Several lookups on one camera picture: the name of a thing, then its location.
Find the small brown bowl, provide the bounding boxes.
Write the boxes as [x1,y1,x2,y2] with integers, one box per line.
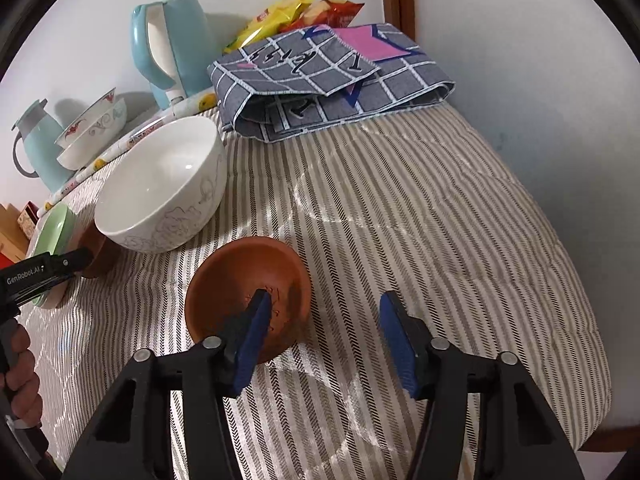
[184,237,312,365]
[80,227,121,279]

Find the light blue electric kettle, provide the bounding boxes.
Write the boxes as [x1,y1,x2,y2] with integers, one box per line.
[131,0,217,111]

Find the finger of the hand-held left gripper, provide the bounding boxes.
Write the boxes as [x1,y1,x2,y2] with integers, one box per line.
[44,249,96,282]

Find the brown paper bag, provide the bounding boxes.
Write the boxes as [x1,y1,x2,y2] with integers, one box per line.
[0,202,28,256]

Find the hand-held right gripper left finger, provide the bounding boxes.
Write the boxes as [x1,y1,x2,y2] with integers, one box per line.
[62,287,276,480]

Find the blue patterned porcelain bowl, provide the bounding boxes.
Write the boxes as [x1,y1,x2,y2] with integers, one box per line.
[54,87,127,150]

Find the folded grey checked cloth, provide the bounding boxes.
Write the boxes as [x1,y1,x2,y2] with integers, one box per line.
[207,22,456,145]

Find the green plate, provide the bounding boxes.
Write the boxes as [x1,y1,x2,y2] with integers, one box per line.
[27,201,77,261]

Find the red snack bag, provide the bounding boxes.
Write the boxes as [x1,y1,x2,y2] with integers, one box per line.
[280,0,365,31]

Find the light blue thermos jug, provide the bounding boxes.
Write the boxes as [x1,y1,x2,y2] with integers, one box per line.
[11,99,76,195]

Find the striped quilted table cover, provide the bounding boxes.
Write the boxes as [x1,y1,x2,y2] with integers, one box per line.
[15,87,613,480]

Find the person's left hand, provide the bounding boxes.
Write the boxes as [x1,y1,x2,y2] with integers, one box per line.
[0,330,43,431]

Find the patterned cardboard box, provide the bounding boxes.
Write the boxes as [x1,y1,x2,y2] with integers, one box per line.
[17,201,42,238]

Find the fruit print paper roll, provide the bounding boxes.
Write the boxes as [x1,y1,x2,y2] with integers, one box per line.
[42,87,221,211]

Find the yellow snack bag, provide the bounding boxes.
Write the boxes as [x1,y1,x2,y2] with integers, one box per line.
[222,0,313,55]

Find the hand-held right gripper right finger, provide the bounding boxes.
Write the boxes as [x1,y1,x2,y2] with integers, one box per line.
[379,290,586,480]

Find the large red patterned white bowl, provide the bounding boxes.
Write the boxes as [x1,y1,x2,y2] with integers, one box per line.
[56,132,108,171]

